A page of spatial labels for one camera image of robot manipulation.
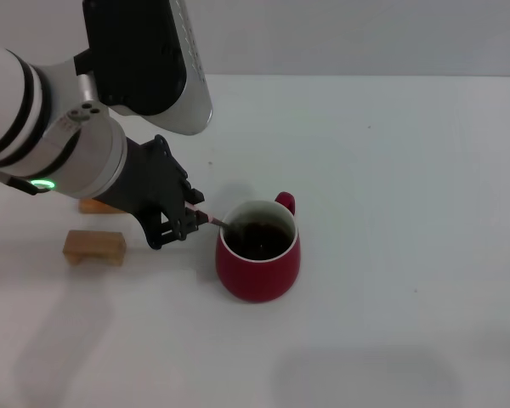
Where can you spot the red ceramic mug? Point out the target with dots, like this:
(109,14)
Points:
(257,280)

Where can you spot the black silver wrist camera box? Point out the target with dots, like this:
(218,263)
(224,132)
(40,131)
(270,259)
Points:
(136,55)

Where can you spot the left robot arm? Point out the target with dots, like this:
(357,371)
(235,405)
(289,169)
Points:
(8,106)

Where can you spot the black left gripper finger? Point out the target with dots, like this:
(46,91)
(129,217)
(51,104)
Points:
(178,229)
(194,195)

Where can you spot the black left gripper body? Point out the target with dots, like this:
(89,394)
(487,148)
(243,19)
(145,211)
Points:
(153,183)

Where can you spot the plain wooden block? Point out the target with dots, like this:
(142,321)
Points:
(93,246)

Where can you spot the orange stained wooden block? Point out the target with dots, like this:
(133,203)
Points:
(93,207)

